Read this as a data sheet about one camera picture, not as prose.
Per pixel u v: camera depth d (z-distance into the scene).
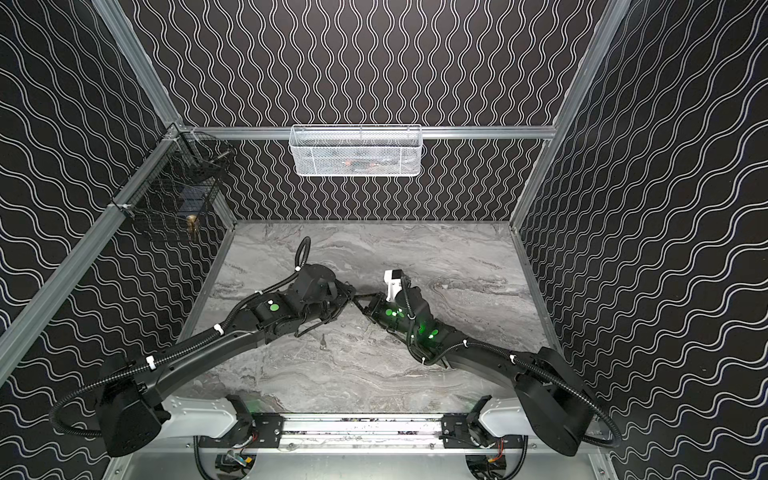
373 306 0.68
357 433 0.76
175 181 0.93
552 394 0.43
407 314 0.59
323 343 0.90
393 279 0.74
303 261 0.58
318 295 0.59
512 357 0.47
